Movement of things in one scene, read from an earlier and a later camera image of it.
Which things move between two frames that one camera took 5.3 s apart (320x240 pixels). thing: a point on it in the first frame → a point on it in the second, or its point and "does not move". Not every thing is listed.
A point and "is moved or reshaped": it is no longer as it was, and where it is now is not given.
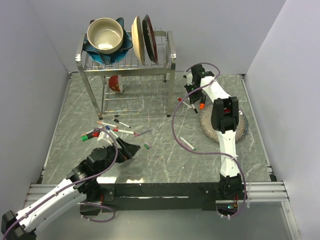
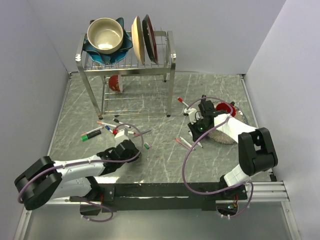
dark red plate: (150, 38) does not move
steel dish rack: (125, 87) does not move
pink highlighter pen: (187, 144) is moved or reshaped
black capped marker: (195, 109) is moved or reshaped
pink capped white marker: (107, 124) does not move
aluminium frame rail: (260, 193) does not move
